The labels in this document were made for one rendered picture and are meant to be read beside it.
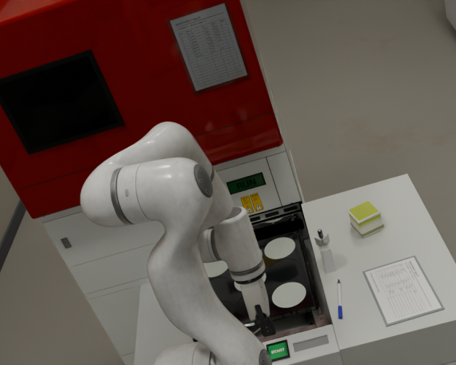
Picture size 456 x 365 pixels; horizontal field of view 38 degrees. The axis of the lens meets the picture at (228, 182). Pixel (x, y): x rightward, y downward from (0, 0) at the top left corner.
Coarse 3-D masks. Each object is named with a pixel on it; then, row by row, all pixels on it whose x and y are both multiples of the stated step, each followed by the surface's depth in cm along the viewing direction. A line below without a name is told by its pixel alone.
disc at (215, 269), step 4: (204, 264) 213; (208, 264) 213; (212, 264) 212; (216, 264) 211; (220, 264) 211; (224, 264) 210; (208, 268) 211; (212, 268) 211; (216, 268) 210; (220, 268) 209; (224, 268) 209; (208, 272) 209; (212, 272) 209; (216, 272) 208; (220, 272) 208; (208, 276) 208; (212, 276) 207
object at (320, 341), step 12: (288, 336) 170; (300, 336) 168; (312, 336) 167; (324, 336) 166; (300, 348) 166; (312, 348) 164; (324, 348) 163; (336, 348) 162; (288, 360) 163; (300, 360) 162; (312, 360) 162; (324, 360) 162; (336, 360) 162
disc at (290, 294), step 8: (280, 288) 194; (288, 288) 193; (296, 288) 192; (304, 288) 191; (272, 296) 192; (280, 296) 191; (288, 296) 190; (296, 296) 189; (304, 296) 188; (280, 304) 188; (288, 304) 187; (296, 304) 186
